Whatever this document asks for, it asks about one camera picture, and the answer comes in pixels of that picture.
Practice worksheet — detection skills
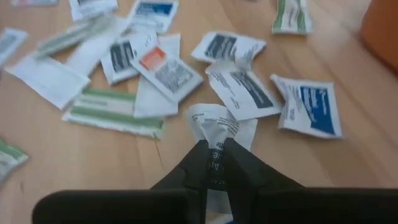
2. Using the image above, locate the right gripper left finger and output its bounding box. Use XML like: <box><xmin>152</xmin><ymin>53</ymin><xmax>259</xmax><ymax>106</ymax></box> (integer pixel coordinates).
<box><xmin>150</xmin><ymin>139</ymin><xmax>210</xmax><ymax>224</ymax></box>

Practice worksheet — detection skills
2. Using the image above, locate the orange plastic bin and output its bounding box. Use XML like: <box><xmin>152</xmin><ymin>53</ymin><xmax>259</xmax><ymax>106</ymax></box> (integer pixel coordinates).
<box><xmin>359</xmin><ymin>0</ymin><xmax>398</xmax><ymax>74</ymax></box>

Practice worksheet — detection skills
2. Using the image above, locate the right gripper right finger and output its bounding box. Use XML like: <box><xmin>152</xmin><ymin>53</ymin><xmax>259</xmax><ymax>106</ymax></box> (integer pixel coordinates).
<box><xmin>224</xmin><ymin>138</ymin><xmax>304</xmax><ymax>224</ymax></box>

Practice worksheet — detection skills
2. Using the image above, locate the green striped white packet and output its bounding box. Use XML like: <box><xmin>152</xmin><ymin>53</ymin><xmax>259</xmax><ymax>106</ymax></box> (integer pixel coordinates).
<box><xmin>271</xmin><ymin>0</ymin><xmax>314</xmax><ymax>35</ymax></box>
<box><xmin>0</xmin><ymin>136</ymin><xmax>29</xmax><ymax>186</ymax></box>
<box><xmin>34</xmin><ymin>15</ymin><xmax>116</xmax><ymax>60</ymax></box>
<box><xmin>61</xmin><ymin>88</ymin><xmax>165</xmax><ymax>140</ymax></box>

